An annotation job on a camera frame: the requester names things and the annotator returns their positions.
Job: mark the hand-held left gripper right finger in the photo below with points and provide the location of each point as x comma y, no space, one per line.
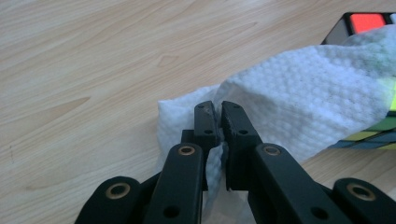
238,137

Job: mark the multicoloured puzzle cube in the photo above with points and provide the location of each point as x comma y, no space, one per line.
365,22

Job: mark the white wet wipe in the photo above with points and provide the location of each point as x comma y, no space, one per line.
295,99

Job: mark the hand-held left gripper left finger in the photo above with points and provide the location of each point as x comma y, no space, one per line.
205,121

